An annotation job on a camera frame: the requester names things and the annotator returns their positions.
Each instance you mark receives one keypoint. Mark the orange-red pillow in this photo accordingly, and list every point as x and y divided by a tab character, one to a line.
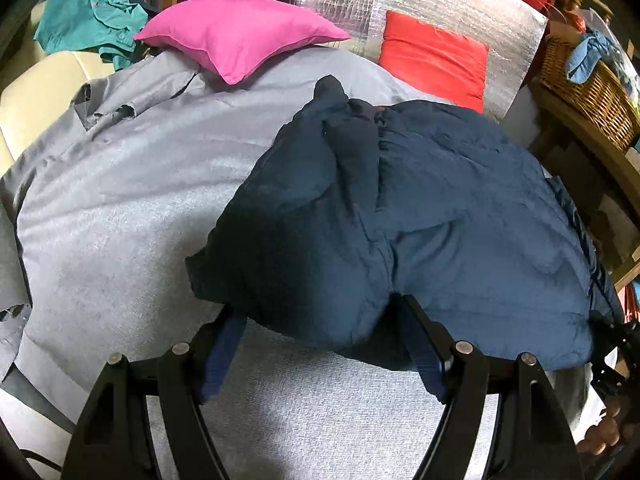
430	60

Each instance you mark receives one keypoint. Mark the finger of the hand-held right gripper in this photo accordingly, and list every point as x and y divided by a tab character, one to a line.
607	327

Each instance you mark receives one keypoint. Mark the person's right hand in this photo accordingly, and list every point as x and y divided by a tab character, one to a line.
605	430

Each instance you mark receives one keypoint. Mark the navy puffer jacket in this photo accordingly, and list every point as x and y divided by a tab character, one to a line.
400	210

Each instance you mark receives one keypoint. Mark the light blue cloth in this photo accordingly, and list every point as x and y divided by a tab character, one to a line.
585	57

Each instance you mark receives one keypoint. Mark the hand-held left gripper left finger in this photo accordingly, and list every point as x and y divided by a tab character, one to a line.
220	360

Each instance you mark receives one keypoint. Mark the cream leather sofa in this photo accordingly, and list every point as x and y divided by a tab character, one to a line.
40	95

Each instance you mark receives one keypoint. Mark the wicker basket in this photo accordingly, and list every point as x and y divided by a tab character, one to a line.
590	92

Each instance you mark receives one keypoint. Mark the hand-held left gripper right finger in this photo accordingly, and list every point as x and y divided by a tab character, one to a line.
425	355

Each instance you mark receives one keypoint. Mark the pink pillow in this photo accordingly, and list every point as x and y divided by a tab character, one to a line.
235	35

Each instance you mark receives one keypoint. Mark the teal shirt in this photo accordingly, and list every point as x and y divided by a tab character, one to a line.
80	20

